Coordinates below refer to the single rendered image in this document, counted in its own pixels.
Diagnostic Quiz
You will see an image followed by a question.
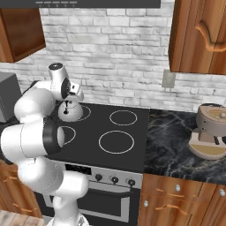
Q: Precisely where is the grey wall outlet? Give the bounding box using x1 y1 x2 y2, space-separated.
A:
162 69 177 89

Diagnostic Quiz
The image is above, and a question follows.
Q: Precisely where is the brown wooden wall cupboard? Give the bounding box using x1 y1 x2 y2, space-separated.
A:
0 8 48 64

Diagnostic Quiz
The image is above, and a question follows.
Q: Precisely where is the silver oven door handle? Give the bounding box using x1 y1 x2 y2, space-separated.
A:
87 185 134 196

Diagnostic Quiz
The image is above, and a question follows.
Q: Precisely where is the beige coffee machine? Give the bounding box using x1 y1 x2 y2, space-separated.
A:
187 102 226 162

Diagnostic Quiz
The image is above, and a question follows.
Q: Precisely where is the brown wooden base cupboard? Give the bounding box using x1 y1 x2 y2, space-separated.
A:
0 159 44 219

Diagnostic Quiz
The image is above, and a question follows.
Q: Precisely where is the brown wooden drawer front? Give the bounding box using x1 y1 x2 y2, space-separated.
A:
137 172 218 226

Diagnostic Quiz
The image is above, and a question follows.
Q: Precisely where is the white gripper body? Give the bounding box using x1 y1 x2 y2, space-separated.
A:
69 88 85 102

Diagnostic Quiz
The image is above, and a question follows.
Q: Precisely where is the brown wooden base cupboard door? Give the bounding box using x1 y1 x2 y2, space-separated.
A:
200 184 226 226

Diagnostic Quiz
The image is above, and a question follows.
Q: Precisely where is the grey microwave oven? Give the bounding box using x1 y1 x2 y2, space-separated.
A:
0 72 23 124

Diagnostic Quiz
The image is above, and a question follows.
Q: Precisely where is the oven door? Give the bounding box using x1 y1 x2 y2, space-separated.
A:
34 181 142 224

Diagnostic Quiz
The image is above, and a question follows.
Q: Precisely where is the black stove with hob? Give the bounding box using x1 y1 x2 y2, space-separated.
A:
34 101 151 225

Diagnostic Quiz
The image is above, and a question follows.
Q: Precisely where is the curved wooden door handle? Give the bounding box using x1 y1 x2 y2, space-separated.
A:
195 21 226 54

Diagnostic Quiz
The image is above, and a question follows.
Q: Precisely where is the grey range hood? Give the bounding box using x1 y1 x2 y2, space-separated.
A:
0 0 162 10

